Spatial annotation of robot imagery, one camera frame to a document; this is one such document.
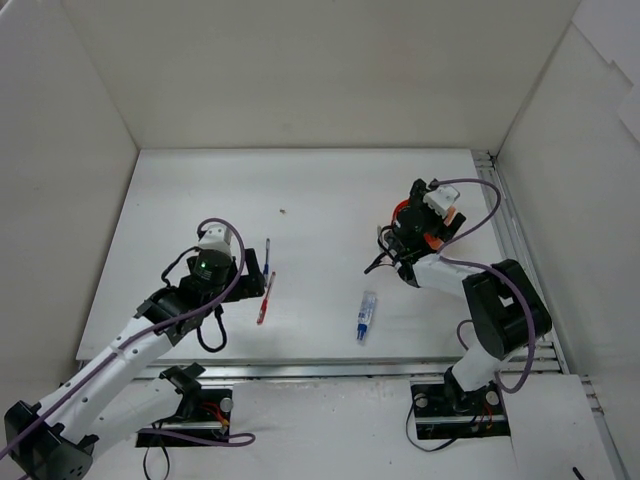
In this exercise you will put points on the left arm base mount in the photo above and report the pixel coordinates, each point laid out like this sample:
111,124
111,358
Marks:
210,420

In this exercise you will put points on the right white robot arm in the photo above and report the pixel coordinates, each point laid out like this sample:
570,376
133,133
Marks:
506,312

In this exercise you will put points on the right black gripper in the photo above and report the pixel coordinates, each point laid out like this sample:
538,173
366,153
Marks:
392,245

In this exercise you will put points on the blue pen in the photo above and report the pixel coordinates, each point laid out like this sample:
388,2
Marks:
266,268

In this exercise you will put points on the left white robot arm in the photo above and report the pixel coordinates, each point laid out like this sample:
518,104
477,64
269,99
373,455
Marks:
62,435

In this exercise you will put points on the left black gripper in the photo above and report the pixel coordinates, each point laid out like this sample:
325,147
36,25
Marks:
251,276

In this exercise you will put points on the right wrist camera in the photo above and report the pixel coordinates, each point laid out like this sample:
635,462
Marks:
442,199

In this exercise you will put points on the orange round container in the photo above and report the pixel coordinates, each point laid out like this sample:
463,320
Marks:
421,228

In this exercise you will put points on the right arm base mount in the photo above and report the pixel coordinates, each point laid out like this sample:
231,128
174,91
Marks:
434,416

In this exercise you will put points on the red pen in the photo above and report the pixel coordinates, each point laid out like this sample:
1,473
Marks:
265,300

